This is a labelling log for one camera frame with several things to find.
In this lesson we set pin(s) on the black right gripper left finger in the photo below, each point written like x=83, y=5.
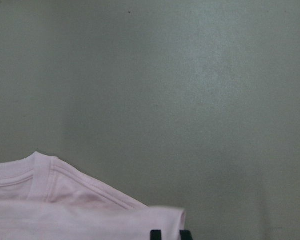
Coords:
x=155, y=235

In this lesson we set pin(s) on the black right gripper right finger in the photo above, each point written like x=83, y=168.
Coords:
x=185, y=235

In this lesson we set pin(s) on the pink Snoopy t-shirt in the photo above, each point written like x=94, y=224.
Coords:
x=44, y=198

